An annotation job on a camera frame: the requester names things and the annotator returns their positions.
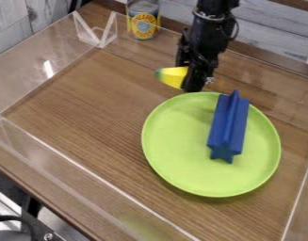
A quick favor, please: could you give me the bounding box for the yellow toy banana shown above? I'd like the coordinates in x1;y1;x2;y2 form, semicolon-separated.
155;67;187;88

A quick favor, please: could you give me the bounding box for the yellow labelled tin can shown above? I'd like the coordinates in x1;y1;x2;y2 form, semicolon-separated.
126;0;162;40

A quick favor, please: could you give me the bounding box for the black metal bracket with bolt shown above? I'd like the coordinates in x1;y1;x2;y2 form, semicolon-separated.
34;220;66;241

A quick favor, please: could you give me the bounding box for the green round plate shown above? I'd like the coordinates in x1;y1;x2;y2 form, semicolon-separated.
142;91;283;199

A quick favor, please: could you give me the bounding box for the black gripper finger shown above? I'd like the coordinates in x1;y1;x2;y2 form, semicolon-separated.
182;62;214;92
175;49;190;67

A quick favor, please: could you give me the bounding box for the blue foam block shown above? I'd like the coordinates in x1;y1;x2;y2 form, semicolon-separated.
207;90;250;164

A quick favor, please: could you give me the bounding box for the black cable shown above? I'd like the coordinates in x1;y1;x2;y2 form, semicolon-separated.
0;215;38;241

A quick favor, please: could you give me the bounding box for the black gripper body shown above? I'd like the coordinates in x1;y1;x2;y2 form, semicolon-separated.
175;13;239;74

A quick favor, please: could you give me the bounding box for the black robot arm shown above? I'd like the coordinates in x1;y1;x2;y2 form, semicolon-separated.
175;0;241;92

